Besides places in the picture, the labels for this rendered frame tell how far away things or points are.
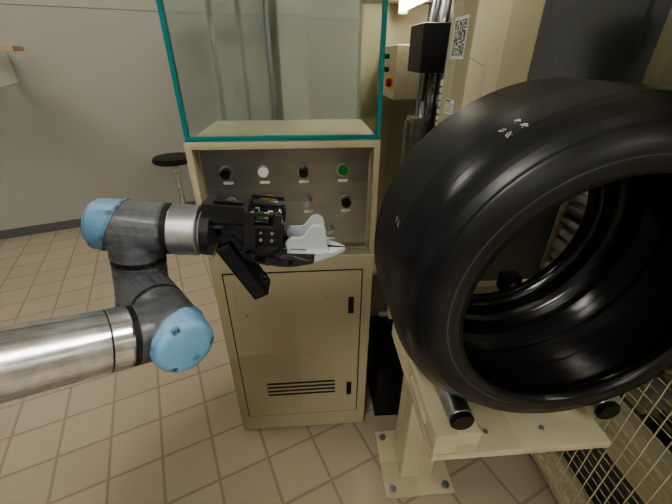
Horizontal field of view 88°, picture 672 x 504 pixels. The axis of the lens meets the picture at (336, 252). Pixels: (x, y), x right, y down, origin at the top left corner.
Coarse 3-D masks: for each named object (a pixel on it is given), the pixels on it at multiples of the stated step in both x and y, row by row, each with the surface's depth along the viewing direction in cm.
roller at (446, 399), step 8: (440, 392) 67; (448, 400) 65; (456, 400) 64; (464, 400) 65; (448, 408) 64; (456, 408) 63; (464, 408) 63; (448, 416) 63; (456, 416) 62; (464, 416) 62; (472, 416) 62; (456, 424) 62; (464, 424) 63
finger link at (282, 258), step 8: (272, 256) 50; (280, 256) 50; (288, 256) 50; (296, 256) 51; (304, 256) 51; (312, 256) 51; (272, 264) 50; (280, 264) 50; (288, 264) 50; (296, 264) 51; (304, 264) 51
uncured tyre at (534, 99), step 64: (448, 128) 53; (576, 128) 39; (640, 128) 38; (448, 192) 44; (512, 192) 40; (576, 192) 40; (640, 192) 67; (384, 256) 58; (448, 256) 44; (576, 256) 77; (640, 256) 70; (448, 320) 48; (512, 320) 82; (576, 320) 76; (640, 320) 67; (448, 384) 56; (512, 384) 69; (576, 384) 60; (640, 384) 59
